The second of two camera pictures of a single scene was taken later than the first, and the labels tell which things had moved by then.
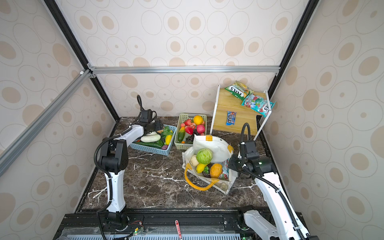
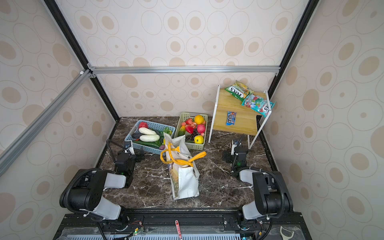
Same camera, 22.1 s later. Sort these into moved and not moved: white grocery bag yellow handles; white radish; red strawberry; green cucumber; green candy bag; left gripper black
Moved: left gripper black; white grocery bag yellow handles
Not moved: red strawberry; green cucumber; green candy bag; white radish
